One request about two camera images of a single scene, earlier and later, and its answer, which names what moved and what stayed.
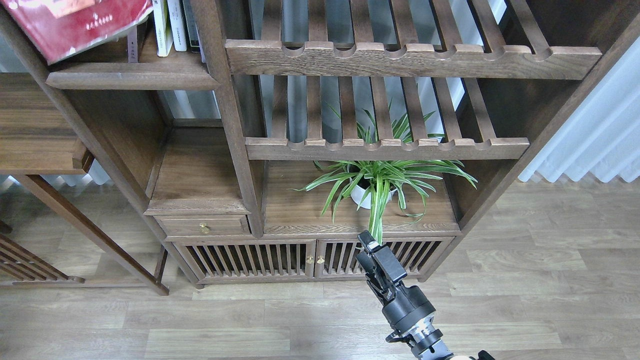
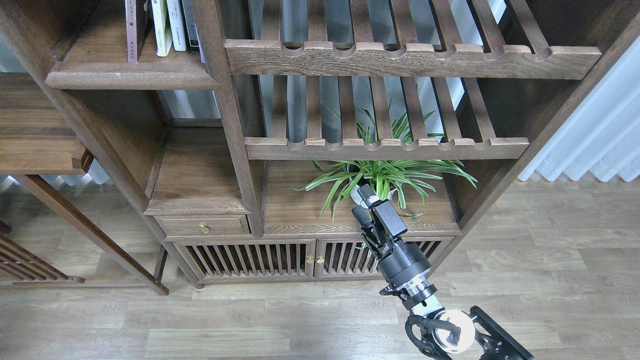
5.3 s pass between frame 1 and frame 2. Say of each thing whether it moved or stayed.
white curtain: stayed
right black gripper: moved
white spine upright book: stayed
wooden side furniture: stayed
